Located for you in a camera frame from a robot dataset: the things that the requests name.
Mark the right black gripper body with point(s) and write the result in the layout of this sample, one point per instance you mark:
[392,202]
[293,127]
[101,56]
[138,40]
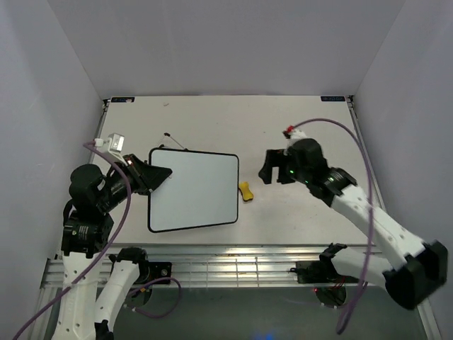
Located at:
[289,173]

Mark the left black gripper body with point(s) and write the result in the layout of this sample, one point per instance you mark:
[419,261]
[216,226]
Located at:
[136,185]

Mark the yellow whiteboard eraser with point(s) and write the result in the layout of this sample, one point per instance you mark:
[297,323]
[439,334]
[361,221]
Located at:
[245,191]

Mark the small whiteboard black frame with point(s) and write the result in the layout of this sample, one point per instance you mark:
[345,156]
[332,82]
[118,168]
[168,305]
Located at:
[202,190]

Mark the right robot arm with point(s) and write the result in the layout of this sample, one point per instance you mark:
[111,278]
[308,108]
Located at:
[410,269]

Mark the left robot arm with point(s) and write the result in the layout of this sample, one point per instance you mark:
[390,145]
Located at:
[84,312]

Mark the left blue corner label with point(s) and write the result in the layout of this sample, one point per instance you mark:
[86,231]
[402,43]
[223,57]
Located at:
[122,99]

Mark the blue corner label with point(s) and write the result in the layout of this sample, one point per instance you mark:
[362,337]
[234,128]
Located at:
[332,98]
[122,99]

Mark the right blue corner label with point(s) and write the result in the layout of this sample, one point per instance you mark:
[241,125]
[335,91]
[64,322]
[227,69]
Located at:
[332,98]

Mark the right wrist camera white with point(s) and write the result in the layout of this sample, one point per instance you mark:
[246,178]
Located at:
[293,134]

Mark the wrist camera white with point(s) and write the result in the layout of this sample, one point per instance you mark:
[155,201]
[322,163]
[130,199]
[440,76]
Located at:
[110,147]
[293,134]

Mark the wire whiteboard stand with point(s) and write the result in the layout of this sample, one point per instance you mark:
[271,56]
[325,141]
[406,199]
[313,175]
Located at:
[169,142]

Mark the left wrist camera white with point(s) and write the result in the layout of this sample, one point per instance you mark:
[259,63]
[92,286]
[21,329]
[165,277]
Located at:
[110,147]

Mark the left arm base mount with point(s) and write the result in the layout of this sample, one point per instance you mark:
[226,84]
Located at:
[159,272]

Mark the aluminium frame rail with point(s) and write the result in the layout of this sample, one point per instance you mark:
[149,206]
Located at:
[233,266]

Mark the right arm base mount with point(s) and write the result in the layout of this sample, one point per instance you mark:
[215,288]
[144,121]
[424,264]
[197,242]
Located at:
[314,272]

